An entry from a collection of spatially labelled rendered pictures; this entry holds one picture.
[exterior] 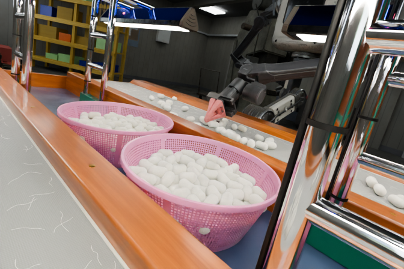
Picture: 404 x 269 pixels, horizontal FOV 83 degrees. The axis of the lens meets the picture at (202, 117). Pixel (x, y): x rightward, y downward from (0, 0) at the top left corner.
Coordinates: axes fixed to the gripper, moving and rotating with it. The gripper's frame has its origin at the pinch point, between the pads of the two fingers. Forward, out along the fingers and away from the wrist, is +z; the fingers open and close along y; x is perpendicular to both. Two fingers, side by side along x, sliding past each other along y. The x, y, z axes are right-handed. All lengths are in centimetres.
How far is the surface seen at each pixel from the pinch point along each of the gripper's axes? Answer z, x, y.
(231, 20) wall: -682, 302, -546
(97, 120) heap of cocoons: 25.0, -18.7, -8.9
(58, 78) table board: 15, -8, -84
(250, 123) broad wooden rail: -16.7, 16.1, 3.5
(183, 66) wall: -488, 415, -696
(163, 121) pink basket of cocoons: 12.0, -8.8, -3.5
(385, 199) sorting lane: -0.7, 4.1, 47.6
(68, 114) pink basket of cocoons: 28.3, -22.0, -14.0
